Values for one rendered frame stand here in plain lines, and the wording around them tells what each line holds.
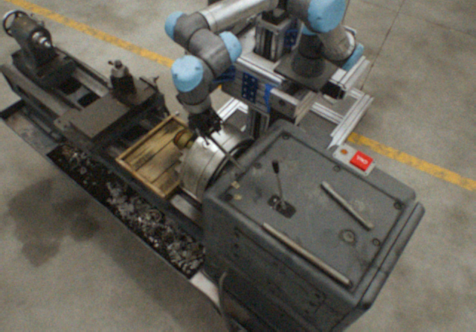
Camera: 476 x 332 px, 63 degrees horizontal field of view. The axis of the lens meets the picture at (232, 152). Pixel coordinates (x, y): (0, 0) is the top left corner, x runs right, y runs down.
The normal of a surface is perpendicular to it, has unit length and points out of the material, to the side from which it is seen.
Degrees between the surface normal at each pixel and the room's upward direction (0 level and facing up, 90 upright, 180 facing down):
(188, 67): 14
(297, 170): 0
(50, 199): 0
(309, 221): 0
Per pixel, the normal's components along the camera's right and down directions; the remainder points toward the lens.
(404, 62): 0.04, -0.59
